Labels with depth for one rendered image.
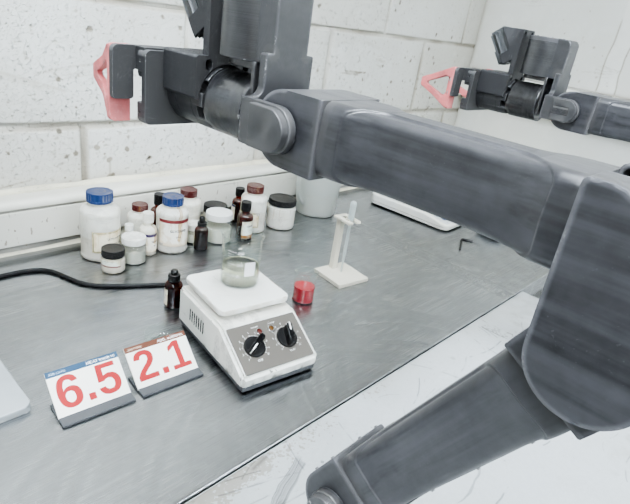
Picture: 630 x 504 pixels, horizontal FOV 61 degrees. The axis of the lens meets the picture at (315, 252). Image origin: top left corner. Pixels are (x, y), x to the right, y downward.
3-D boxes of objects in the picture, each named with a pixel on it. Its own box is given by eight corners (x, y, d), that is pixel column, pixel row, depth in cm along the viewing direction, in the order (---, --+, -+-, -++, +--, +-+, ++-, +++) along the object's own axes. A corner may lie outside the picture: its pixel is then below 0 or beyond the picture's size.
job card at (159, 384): (203, 375, 75) (205, 351, 74) (143, 398, 69) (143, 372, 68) (181, 352, 79) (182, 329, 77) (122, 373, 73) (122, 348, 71)
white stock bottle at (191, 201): (200, 236, 117) (203, 193, 113) (174, 236, 116) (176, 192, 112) (198, 226, 122) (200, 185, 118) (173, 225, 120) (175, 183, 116)
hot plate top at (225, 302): (290, 301, 82) (291, 295, 82) (221, 318, 75) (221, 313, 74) (249, 267, 90) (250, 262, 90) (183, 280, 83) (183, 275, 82)
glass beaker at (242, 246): (264, 279, 86) (270, 231, 82) (250, 297, 80) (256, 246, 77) (224, 269, 87) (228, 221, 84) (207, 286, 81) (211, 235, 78)
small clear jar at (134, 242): (150, 263, 103) (150, 238, 101) (127, 268, 100) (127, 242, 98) (139, 253, 106) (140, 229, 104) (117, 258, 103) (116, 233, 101)
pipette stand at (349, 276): (367, 281, 110) (380, 223, 104) (338, 289, 105) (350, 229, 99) (342, 264, 115) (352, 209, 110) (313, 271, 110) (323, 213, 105)
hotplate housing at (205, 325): (316, 369, 80) (324, 324, 77) (240, 396, 72) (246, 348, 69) (240, 300, 95) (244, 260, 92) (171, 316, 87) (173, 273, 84)
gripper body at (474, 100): (465, 68, 89) (506, 76, 85) (493, 70, 96) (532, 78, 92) (456, 108, 92) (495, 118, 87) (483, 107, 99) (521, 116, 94)
